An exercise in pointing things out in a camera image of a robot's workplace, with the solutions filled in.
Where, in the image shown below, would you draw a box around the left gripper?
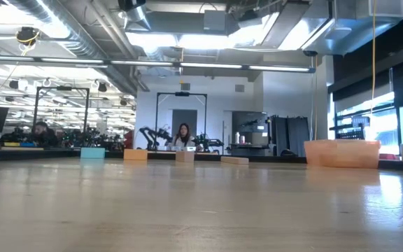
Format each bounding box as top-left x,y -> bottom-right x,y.
118,0 -> 146,12

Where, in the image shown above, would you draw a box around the orange rectangular block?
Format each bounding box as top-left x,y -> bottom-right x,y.
123,148 -> 148,161

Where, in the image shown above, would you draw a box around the teal rectangular block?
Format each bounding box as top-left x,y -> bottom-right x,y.
80,147 -> 106,160

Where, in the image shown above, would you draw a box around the short wooden block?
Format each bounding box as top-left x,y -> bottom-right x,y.
175,150 -> 195,163

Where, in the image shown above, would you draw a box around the long wooden plank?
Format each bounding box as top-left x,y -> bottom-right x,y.
220,156 -> 250,165

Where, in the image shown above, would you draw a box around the long ceiling light bar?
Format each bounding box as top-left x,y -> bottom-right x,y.
0,54 -> 316,74

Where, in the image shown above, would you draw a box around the grey door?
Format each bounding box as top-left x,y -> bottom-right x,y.
171,108 -> 198,141

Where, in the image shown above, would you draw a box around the red object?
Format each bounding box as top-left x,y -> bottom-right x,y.
123,129 -> 135,150

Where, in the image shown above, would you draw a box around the person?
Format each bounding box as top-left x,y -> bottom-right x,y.
169,122 -> 198,151
29,120 -> 59,148

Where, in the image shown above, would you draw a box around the black robot station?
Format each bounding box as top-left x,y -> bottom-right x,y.
59,125 -> 125,151

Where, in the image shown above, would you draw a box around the dark storage shelf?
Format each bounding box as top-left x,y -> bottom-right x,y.
229,111 -> 269,157

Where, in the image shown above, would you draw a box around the dark grey curtain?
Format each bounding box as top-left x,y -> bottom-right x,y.
267,115 -> 310,158

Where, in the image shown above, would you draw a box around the black window rack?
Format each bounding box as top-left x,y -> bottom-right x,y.
329,115 -> 371,141

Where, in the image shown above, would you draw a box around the orange plastic bin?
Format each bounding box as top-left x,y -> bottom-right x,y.
304,139 -> 381,169

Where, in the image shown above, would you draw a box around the round silver air duct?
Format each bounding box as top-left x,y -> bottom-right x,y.
5,0 -> 143,95

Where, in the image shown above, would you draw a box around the black gantry frame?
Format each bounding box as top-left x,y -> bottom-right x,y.
155,91 -> 208,151
33,85 -> 90,134

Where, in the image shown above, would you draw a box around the silver rectangular air duct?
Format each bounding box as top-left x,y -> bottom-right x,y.
260,0 -> 403,57

